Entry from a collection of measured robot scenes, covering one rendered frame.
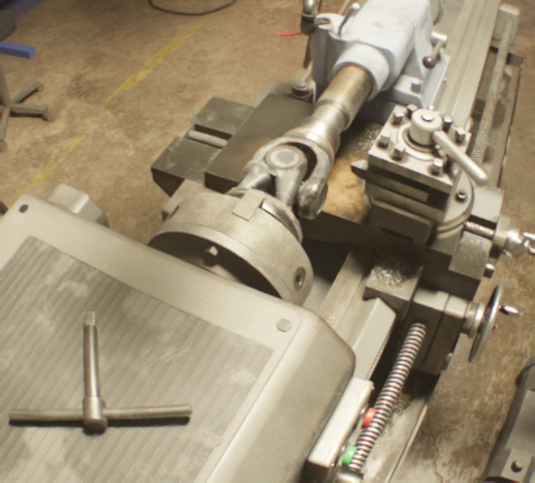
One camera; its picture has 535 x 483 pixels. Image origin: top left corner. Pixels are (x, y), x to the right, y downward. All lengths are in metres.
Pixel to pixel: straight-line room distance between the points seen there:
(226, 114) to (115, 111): 1.62
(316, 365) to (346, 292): 0.66
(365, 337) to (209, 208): 0.45
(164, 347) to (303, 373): 0.14
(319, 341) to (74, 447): 0.29
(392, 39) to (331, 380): 0.94
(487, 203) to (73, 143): 2.12
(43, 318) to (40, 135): 2.56
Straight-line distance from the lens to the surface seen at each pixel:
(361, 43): 1.43
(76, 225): 0.78
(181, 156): 1.54
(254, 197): 0.94
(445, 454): 2.08
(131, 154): 2.93
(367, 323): 1.25
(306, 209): 1.09
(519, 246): 1.43
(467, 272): 1.34
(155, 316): 0.67
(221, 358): 0.64
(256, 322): 0.66
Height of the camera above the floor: 1.89
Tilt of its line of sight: 46 degrees down
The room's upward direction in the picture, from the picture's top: straight up
